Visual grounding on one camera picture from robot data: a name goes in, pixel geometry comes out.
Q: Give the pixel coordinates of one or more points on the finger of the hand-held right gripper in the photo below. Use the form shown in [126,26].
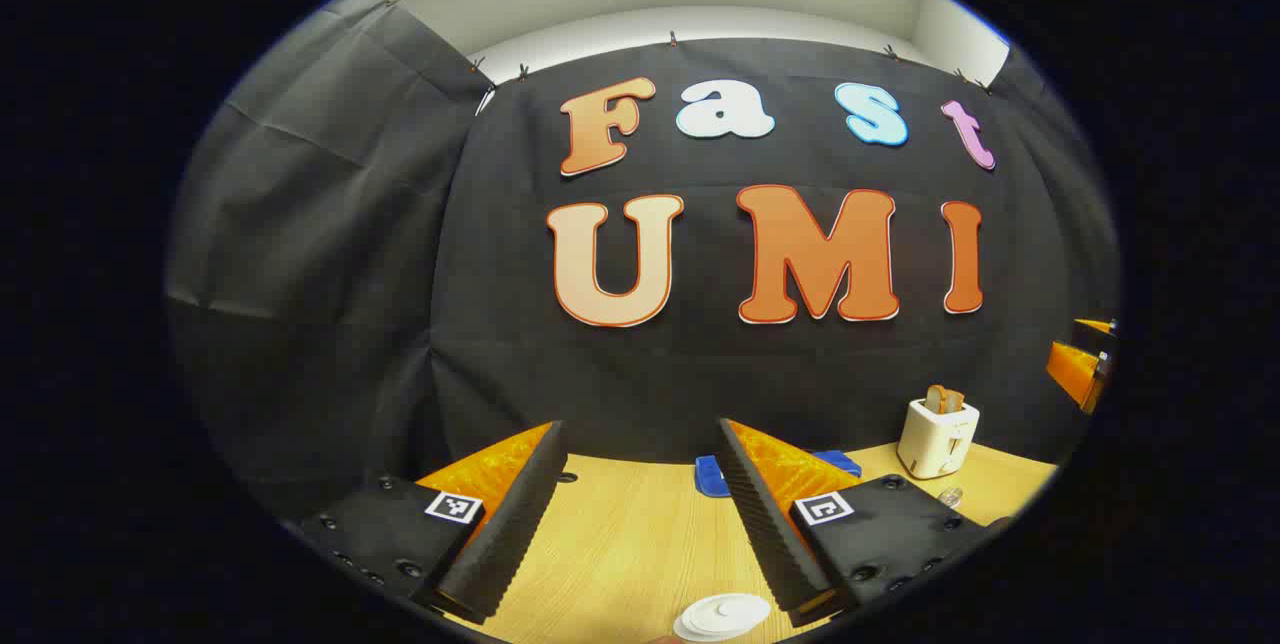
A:
[1075,372]
[1094,326]

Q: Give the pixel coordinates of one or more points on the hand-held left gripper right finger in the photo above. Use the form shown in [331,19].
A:
[765,534]

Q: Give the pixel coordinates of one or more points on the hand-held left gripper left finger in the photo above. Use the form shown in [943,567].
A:
[520,524]

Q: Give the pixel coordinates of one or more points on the white teacup lid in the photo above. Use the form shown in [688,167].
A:
[735,610]

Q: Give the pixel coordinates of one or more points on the clear water bottle green label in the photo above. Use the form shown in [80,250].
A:
[950,496]

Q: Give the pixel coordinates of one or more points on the blue towel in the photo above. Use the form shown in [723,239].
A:
[710,476]

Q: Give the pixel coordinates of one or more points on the brown toast slice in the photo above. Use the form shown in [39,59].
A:
[954,402]
[935,399]

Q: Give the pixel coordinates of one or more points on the white toaster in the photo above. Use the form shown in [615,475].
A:
[935,444]

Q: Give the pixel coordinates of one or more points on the black backdrop cloth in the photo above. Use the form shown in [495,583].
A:
[350,274]

